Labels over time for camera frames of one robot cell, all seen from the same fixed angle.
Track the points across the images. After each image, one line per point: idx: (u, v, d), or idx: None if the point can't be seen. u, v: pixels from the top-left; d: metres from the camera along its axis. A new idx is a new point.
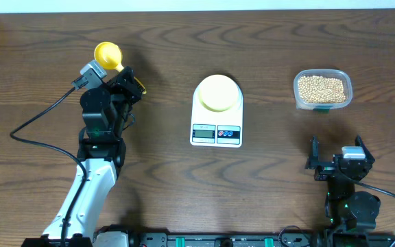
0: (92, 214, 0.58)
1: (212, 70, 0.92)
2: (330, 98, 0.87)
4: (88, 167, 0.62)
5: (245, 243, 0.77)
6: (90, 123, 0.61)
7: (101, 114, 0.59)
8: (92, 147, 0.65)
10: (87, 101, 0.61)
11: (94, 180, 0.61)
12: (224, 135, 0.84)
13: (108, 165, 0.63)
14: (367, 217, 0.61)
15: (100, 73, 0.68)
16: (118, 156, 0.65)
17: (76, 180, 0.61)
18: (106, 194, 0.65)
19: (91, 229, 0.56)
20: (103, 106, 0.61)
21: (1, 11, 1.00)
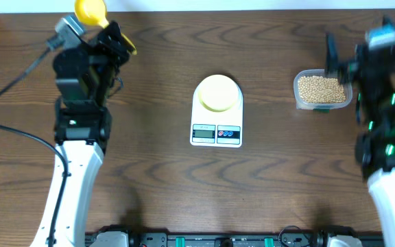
0: (79, 217, 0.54)
1: (212, 71, 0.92)
2: (330, 97, 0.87)
4: (66, 155, 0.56)
5: (245, 243, 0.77)
6: (66, 91, 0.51)
7: (78, 80, 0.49)
8: (70, 122, 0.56)
10: (61, 65, 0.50)
11: (78, 174, 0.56)
12: (224, 135, 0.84)
13: (92, 149, 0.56)
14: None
15: (77, 30, 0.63)
16: (102, 129, 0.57)
17: (57, 177, 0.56)
18: (94, 175, 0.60)
19: (82, 234, 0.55)
20: (81, 71, 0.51)
21: (1, 11, 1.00)
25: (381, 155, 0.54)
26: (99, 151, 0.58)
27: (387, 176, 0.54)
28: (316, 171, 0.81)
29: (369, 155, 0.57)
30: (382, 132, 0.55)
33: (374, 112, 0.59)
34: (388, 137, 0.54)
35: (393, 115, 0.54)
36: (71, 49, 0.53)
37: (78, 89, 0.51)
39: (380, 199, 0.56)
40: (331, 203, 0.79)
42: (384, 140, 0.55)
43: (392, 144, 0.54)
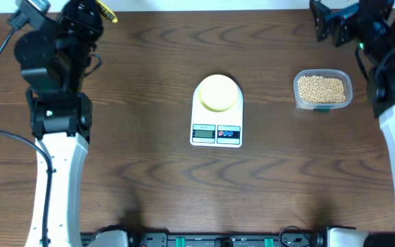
0: (70, 212, 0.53)
1: (212, 71, 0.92)
2: (330, 98, 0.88)
4: (48, 151, 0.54)
5: (245, 243, 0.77)
6: (36, 79, 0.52)
7: (46, 69, 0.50)
8: (46, 113, 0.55)
10: (25, 53, 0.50)
11: (64, 169, 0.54)
12: (224, 135, 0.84)
13: (74, 140, 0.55)
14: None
15: (38, 4, 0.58)
16: (83, 115, 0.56)
17: (42, 175, 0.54)
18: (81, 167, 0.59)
19: (75, 227, 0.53)
20: (47, 59, 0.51)
21: (1, 11, 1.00)
25: None
26: (81, 141, 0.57)
27: None
28: (316, 171, 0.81)
29: (383, 90, 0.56)
30: None
33: (378, 48, 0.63)
34: None
35: None
36: (33, 33, 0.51)
37: (47, 77, 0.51)
39: (392, 132, 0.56)
40: (331, 203, 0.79)
42: None
43: None
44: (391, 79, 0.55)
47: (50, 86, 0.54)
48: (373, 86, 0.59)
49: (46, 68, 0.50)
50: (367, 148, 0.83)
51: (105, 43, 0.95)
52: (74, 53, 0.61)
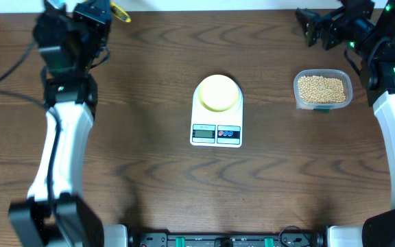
0: (73, 165, 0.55)
1: (212, 71, 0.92)
2: (330, 98, 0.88)
4: (57, 113, 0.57)
5: (245, 243, 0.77)
6: (50, 58, 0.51)
7: (61, 47, 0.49)
8: (57, 89, 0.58)
10: (40, 34, 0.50)
11: (70, 128, 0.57)
12: (224, 135, 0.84)
13: (80, 108, 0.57)
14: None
15: (57, 4, 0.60)
16: (90, 94, 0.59)
17: (50, 132, 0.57)
18: (86, 137, 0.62)
19: (77, 182, 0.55)
20: (62, 38, 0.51)
21: (1, 11, 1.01)
25: (391, 73, 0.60)
26: (87, 113, 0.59)
27: None
28: (316, 171, 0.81)
29: (376, 78, 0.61)
30: (386, 44, 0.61)
33: (367, 44, 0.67)
34: (391, 51, 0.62)
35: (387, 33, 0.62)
36: (45, 16, 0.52)
37: (62, 56, 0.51)
39: (386, 118, 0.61)
40: (331, 203, 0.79)
42: (389, 53, 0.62)
43: None
44: (383, 66, 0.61)
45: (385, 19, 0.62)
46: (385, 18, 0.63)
47: (63, 66, 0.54)
48: (365, 75, 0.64)
49: (62, 45, 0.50)
50: (367, 148, 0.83)
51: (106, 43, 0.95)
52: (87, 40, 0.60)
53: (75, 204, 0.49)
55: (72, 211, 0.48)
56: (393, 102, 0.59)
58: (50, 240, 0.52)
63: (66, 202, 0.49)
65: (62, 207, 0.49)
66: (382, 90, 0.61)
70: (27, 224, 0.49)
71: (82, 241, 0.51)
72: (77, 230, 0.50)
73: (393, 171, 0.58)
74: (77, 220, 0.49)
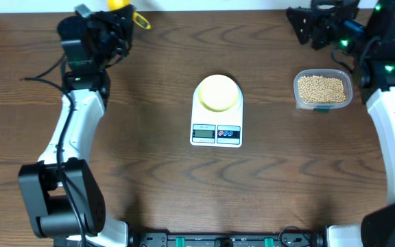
0: (83, 143, 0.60)
1: (212, 71, 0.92)
2: (330, 98, 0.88)
4: (73, 95, 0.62)
5: (245, 243, 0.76)
6: (70, 51, 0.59)
7: (79, 41, 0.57)
8: (75, 79, 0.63)
10: (64, 29, 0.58)
11: (83, 110, 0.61)
12: (224, 135, 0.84)
13: (94, 95, 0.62)
14: None
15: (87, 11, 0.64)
16: (103, 86, 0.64)
17: (64, 112, 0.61)
18: (96, 124, 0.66)
19: (85, 156, 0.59)
20: (81, 33, 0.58)
21: (1, 11, 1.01)
25: (382, 72, 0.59)
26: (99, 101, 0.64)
27: (388, 93, 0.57)
28: (317, 171, 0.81)
29: (369, 77, 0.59)
30: (378, 42, 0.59)
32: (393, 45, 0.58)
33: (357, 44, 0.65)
34: (385, 50, 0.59)
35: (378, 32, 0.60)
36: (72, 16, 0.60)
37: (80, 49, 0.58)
39: (380, 117, 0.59)
40: (331, 203, 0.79)
42: (381, 52, 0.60)
43: (391, 62, 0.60)
44: (374, 64, 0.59)
45: (376, 19, 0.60)
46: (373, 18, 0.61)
47: (81, 59, 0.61)
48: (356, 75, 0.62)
49: (81, 40, 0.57)
50: (367, 148, 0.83)
51: None
52: (105, 41, 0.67)
53: (82, 169, 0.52)
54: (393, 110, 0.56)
55: (78, 174, 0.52)
56: (386, 99, 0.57)
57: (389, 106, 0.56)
58: (53, 210, 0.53)
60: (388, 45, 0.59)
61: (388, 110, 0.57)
63: (75, 166, 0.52)
65: (69, 171, 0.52)
66: (374, 90, 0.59)
70: (36, 186, 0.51)
71: (86, 209, 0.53)
72: (81, 197, 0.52)
73: (389, 168, 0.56)
74: (82, 185, 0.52)
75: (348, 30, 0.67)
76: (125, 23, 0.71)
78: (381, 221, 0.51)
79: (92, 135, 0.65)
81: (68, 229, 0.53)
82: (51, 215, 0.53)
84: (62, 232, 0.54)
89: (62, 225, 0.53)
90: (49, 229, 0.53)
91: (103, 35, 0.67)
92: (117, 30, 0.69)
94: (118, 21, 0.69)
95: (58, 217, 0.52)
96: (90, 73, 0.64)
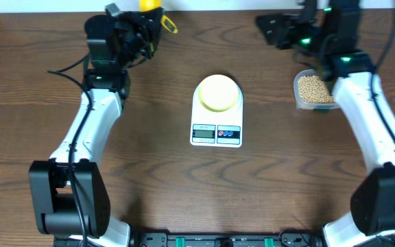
0: (97, 143, 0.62)
1: (212, 71, 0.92)
2: (331, 98, 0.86)
4: (92, 96, 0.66)
5: (245, 243, 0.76)
6: (95, 50, 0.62)
7: (105, 41, 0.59)
8: (96, 77, 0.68)
10: (91, 28, 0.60)
11: (100, 110, 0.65)
12: (224, 135, 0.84)
13: (113, 96, 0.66)
14: (351, 5, 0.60)
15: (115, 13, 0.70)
16: (123, 88, 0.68)
17: (82, 110, 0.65)
18: (110, 125, 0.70)
19: (97, 156, 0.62)
20: (108, 33, 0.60)
21: (1, 11, 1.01)
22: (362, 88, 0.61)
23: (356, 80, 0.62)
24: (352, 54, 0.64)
25: (341, 63, 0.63)
26: (116, 103, 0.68)
27: (349, 79, 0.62)
28: (316, 171, 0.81)
29: (330, 70, 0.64)
30: (332, 40, 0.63)
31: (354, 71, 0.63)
32: (347, 40, 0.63)
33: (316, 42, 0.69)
34: (339, 44, 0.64)
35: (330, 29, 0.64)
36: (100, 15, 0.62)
37: (105, 49, 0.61)
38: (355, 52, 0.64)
39: (346, 101, 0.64)
40: (331, 203, 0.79)
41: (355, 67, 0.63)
42: (337, 46, 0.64)
43: (347, 54, 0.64)
44: (333, 57, 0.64)
45: (326, 19, 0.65)
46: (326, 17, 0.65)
47: (105, 58, 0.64)
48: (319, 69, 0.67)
49: (106, 40, 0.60)
50: None
51: None
52: (129, 42, 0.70)
53: (92, 172, 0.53)
54: (356, 92, 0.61)
55: (88, 177, 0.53)
56: (348, 84, 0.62)
57: (352, 88, 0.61)
58: (58, 208, 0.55)
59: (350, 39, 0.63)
60: (342, 40, 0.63)
61: (352, 92, 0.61)
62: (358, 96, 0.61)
63: (85, 168, 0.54)
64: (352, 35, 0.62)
65: (79, 173, 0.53)
66: (337, 79, 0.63)
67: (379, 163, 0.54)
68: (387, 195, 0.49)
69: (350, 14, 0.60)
70: (45, 182, 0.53)
71: (90, 212, 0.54)
72: (86, 199, 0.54)
73: (364, 145, 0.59)
74: (90, 188, 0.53)
75: (308, 30, 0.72)
76: (151, 26, 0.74)
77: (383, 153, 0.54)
78: (365, 197, 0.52)
79: (106, 136, 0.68)
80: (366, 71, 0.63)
81: (71, 229, 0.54)
82: (56, 213, 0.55)
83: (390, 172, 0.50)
84: (65, 231, 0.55)
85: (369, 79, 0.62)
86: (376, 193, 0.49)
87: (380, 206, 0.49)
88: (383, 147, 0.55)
89: (65, 224, 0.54)
90: (52, 227, 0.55)
91: (128, 35, 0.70)
92: (144, 32, 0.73)
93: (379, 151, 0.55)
94: (145, 22, 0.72)
95: (62, 216, 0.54)
96: (112, 72, 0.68)
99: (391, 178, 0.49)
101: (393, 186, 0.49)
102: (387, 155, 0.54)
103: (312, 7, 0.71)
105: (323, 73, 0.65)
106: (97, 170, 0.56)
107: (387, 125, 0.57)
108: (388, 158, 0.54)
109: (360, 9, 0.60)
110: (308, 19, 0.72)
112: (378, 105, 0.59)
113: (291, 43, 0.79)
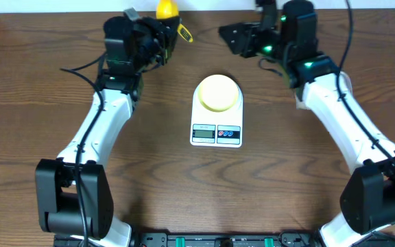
0: (105, 145, 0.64)
1: (212, 70, 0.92)
2: None
4: (103, 97, 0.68)
5: (245, 243, 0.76)
6: (112, 50, 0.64)
7: (122, 41, 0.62)
8: (109, 78, 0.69)
10: (110, 27, 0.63)
11: (112, 111, 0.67)
12: (224, 135, 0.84)
13: (125, 97, 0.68)
14: (306, 14, 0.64)
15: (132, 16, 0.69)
16: (135, 90, 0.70)
17: (93, 110, 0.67)
18: (120, 127, 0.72)
19: (103, 158, 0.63)
20: (125, 33, 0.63)
21: (1, 11, 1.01)
22: (330, 90, 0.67)
23: (322, 84, 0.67)
24: (314, 60, 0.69)
25: (304, 70, 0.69)
26: (127, 106, 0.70)
27: (315, 84, 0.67)
28: (316, 171, 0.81)
29: (295, 77, 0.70)
30: (293, 47, 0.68)
31: (319, 75, 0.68)
32: (307, 45, 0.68)
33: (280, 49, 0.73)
34: (300, 51, 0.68)
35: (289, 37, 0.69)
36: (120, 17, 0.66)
37: (121, 48, 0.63)
38: (317, 56, 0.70)
39: (317, 104, 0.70)
40: (331, 203, 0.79)
41: (318, 71, 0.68)
42: (300, 53, 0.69)
43: (310, 59, 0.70)
44: (297, 65, 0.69)
45: (282, 28, 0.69)
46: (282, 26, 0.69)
47: (121, 59, 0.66)
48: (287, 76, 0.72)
49: (123, 40, 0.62)
50: None
51: None
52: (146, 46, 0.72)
53: (98, 174, 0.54)
54: (325, 95, 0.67)
55: (92, 180, 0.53)
56: (315, 90, 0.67)
57: (319, 92, 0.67)
58: (62, 208, 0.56)
59: (311, 44, 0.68)
60: (303, 46, 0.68)
61: (321, 95, 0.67)
62: (327, 98, 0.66)
63: (91, 170, 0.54)
64: (310, 40, 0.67)
65: (86, 175, 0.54)
66: (304, 84, 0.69)
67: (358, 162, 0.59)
68: (371, 192, 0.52)
69: (304, 22, 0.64)
70: (51, 181, 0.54)
71: (93, 214, 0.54)
72: (90, 202, 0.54)
73: (342, 144, 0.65)
74: (94, 191, 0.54)
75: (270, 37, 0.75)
76: (169, 33, 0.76)
77: (361, 151, 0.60)
78: (352, 197, 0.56)
79: (115, 136, 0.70)
80: (330, 72, 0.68)
81: (74, 229, 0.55)
82: (60, 212, 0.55)
83: (372, 170, 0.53)
84: (67, 230, 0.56)
85: (335, 80, 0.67)
86: (362, 191, 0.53)
87: (369, 204, 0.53)
88: (361, 145, 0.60)
89: (68, 223, 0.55)
90: (55, 226, 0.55)
91: (145, 40, 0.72)
92: (161, 38, 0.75)
93: (357, 150, 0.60)
94: (162, 28, 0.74)
95: (66, 215, 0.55)
96: (127, 73, 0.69)
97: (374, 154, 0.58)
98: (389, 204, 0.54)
99: (374, 175, 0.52)
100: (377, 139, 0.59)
101: (376, 183, 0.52)
102: (363, 154, 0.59)
103: (268, 16, 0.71)
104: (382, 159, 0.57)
105: (290, 81, 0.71)
106: (102, 172, 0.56)
107: (359, 123, 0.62)
108: (366, 156, 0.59)
109: (315, 16, 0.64)
110: (269, 27, 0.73)
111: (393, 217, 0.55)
112: (347, 103, 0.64)
113: (254, 51, 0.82)
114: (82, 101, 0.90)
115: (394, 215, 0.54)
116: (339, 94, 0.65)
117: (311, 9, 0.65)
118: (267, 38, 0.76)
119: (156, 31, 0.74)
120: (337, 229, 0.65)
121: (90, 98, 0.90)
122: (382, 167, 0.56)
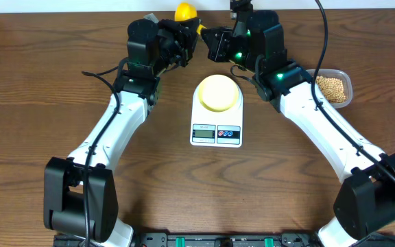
0: (116, 149, 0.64)
1: (212, 71, 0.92)
2: (330, 97, 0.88)
4: (120, 100, 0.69)
5: (245, 243, 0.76)
6: (134, 53, 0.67)
7: (143, 46, 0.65)
8: (128, 81, 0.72)
10: (134, 31, 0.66)
11: (127, 114, 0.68)
12: (224, 135, 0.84)
13: (141, 101, 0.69)
14: (271, 27, 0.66)
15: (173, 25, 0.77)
16: (151, 94, 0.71)
17: (109, 110, 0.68)
18: (132, 132, 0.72)
19: (112, 162, 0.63)
20: (149, 39, 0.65)
21: (1, 11, 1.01)
22: (306, 100, 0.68)
23: (297, 95, 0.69)
24: (285, 69, 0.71)
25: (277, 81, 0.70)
26: (140, 111, 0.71)
27: (290, 95, 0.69)
28: (316, 171, 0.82)
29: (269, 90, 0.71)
30: (263, 60, 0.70)
31: (291, 85, 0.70)
32: (278, 55, 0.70)
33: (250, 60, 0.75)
34: (271, 64, 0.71)
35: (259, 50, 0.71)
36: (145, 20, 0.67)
37: (142, 53, 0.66)
38: (288, 66, 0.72)
39: (298, 116, 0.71)
40: (331, 202, 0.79)
41: (290, 81, 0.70)
42: (270, 66, 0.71)
43: (282, 69, 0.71)
44: (269, 77, 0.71)
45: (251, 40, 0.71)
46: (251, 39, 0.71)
47: (140, 62, 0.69)
48: (260, 88, 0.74)
49: (146, 45, 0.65)
50: None
51: (107, 43, 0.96)
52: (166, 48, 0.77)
53: (105, 179, 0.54)
54: (302, 105, 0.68)
55: (101, 185, 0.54)
56: (291, 101, 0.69)
57: (297, 103, 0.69)
58: (67, 208, 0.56)
59: (281, 54, 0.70)
60: (274, 57, 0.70)
61: (299, 105, 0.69)
62: (305, 108, 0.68)
63: (99, 174, 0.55)
64: (280, 51, 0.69)
65: (94, 180, 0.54)
66: (279, 97, 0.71)
67: (348, 172, 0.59)
68: (362, 200, 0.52)
69: (269, 36, 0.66)
70: (60, 181, 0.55)
71: (96, 217, 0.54)
72: (94, 204, 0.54)
73: (329, 154, 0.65)
74: (101, 196, 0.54)
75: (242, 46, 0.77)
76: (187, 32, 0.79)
77: (346, 160, 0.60)
78: (345, 205, 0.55)
79: (128, 139, 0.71)
80: (302, 80, 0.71)
81: (76, 230, 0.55)
82: (64, 211, 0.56)
83: (359, 178, 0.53)
84: (69, 230, 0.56)
85: (310, 89, 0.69)
86: (354, 200, 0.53)
87: (363, 210, 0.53)
88: (345, 155, 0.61)
89: (70, 224, 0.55)
90: (59, 225, 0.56)
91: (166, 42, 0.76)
92: (180, 38, 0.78)
93: (343, 159, 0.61)
94: (180, 28, 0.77)
95: (70, 215, 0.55)
96: (146, 77, 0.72)
97: (360, 162, 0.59)
98: (382, 206, 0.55)
99: (364, 183, 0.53)
100: (361, 146, 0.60)
101: (366, 190, 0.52)
102: (351, 162, 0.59)
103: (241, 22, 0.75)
104: (369, 165, 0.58)
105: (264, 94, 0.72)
106: (112, 177, 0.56)
107: (342, 129, 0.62)
108: (352, 164, 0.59)
109: (280, 27, 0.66)
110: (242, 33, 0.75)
111: (387, 219, 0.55)
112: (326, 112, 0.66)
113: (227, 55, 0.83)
114: (82, 101, 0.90)
115: (388, 215, 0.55)
116: (316, 103, 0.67)
117: (277, 21, 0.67)
118: (238, 44, 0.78)
119: (175, 31, 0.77)
120: (337, 231, 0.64)
121: (91, 98, 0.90)
122: (369, 171, 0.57)
